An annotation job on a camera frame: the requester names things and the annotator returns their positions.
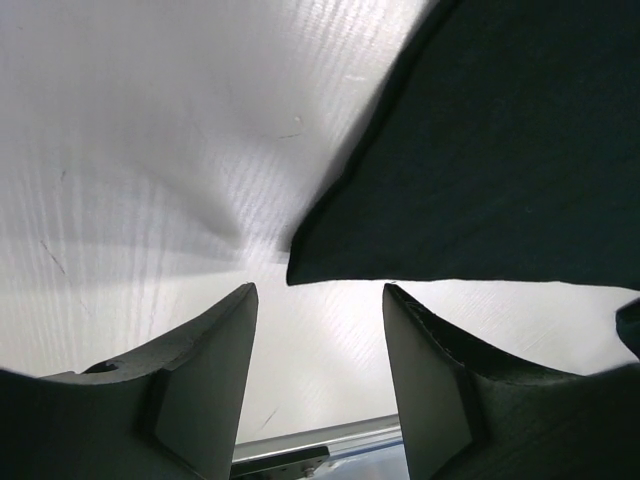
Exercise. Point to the black t shirt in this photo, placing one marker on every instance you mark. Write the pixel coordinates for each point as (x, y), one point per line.
(505, 147)

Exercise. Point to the aluminium mounting rail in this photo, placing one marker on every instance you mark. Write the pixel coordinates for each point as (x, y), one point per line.
(381, 430)

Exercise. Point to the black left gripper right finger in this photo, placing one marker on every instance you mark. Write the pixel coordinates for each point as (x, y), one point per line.
(469, 410)

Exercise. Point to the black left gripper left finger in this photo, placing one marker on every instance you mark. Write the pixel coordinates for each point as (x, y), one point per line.
(168, 409)

